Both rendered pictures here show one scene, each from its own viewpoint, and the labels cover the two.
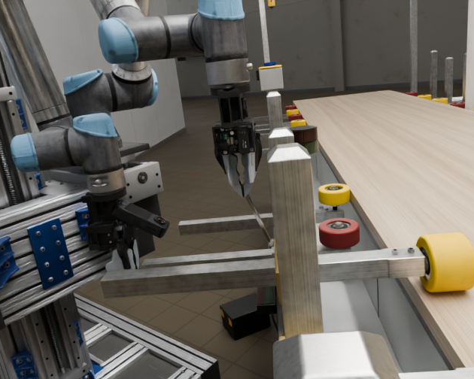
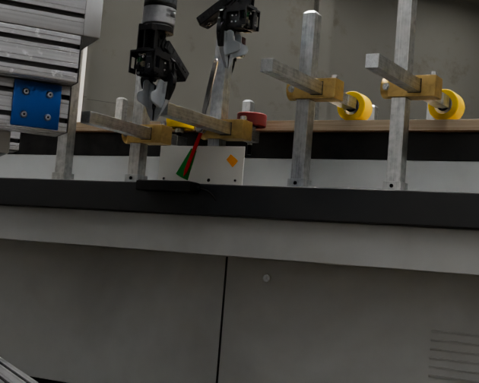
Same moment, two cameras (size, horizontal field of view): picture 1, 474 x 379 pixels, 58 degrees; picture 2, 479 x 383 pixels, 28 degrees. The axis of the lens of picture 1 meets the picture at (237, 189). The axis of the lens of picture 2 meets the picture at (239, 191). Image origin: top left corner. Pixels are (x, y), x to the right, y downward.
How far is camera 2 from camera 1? 2.26 m
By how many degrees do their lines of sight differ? 68
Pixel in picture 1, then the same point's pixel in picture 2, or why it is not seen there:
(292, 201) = (413, 11)
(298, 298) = (410, 49)
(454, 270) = (368, 104)
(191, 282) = (299, 77)
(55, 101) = not seen: outside the picture
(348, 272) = not seen: hidden behind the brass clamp
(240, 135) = (254, 17)
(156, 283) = (290, 71)
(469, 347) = not seen: hidden behind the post
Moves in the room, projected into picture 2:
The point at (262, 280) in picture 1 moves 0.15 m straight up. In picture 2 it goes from (318, 87) to (323, 26)
